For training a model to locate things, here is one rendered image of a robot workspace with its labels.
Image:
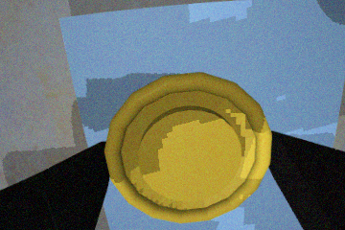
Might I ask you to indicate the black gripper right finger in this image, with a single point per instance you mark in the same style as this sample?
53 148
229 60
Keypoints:
312 179

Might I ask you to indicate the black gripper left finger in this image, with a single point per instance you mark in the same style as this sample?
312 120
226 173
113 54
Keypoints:
67 196

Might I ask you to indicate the yellow plate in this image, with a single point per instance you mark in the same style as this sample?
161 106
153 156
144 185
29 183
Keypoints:
188 147

